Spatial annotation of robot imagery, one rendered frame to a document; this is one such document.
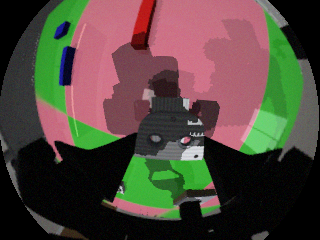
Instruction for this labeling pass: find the red rectangular bar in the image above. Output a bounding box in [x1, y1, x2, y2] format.
[131, 0, 157, 51]

